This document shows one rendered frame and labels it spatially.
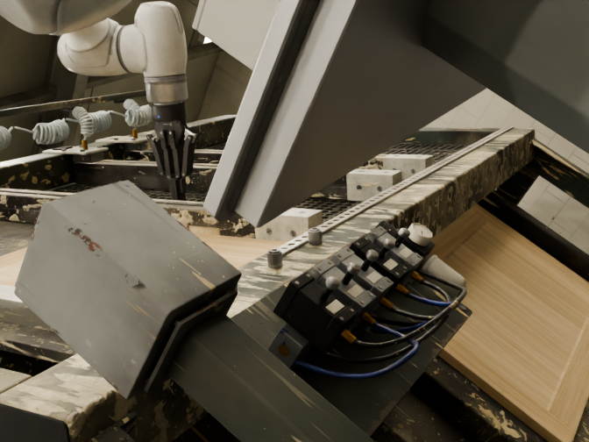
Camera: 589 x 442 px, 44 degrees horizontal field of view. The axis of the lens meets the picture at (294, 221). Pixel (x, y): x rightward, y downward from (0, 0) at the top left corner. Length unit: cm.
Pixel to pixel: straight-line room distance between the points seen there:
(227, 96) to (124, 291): 731
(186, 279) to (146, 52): 96
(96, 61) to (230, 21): 110
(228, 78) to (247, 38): 734
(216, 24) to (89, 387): 45
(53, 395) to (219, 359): 24
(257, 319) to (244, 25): 55
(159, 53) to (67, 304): 94
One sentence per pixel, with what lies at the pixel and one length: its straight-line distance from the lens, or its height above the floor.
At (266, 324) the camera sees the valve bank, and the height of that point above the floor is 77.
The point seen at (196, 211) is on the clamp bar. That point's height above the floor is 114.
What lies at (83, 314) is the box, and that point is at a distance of 73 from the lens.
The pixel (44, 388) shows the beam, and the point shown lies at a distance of 88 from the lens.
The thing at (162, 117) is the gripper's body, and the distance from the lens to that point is 162.
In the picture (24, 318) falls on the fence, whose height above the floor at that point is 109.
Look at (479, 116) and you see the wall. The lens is 660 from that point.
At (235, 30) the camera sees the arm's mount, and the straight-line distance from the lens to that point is 56.
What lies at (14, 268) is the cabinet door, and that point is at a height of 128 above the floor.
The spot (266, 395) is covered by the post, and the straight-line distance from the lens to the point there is 67.
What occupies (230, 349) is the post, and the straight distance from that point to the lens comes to 69.
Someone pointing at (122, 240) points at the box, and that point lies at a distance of 71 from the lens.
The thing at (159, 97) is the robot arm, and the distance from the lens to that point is 161.
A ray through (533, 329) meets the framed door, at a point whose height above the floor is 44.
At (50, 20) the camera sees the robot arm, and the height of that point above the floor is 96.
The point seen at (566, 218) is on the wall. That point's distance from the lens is 666.
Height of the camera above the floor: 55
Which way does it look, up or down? 16 degrees up
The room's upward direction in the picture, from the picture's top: 52 degrees counter-clockwise
